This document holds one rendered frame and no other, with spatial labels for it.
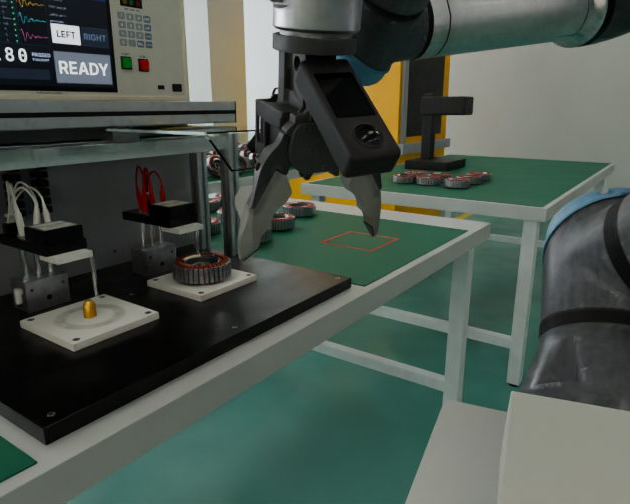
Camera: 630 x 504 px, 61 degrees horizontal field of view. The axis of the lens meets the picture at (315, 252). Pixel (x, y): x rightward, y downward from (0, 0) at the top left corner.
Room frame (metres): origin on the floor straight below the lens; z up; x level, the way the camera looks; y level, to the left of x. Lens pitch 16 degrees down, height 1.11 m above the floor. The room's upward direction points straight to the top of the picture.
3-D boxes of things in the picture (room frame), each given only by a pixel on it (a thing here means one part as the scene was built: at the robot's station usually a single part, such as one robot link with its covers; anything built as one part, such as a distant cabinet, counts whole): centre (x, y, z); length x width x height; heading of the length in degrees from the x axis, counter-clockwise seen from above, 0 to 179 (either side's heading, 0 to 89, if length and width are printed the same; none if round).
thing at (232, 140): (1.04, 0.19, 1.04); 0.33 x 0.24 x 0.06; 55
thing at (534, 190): (2.95, -0.91, 0.37); 1.85 x 1.10 x 0.75; 145
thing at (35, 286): (0.88, 0.48, 0.80); 0.08 x 0.05 x 0.06; 145
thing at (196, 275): (0.99, 0.22, 0.80); 0.11 x 0.11 x 0.04
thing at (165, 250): (1.07, 0.34, 0.80); 0.08 x 0.05 x 0.06; 145
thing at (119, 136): (1.06, 0.38, 1.05); 0.06 x 0.04 x 0.04; 145
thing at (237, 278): (0.99, 0.22, 0.78); 0.15 x 0.15 x 0.01; 55
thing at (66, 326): (0.79, 0.36, 0.78); 0.15 x 0.15 x 0.01; 55
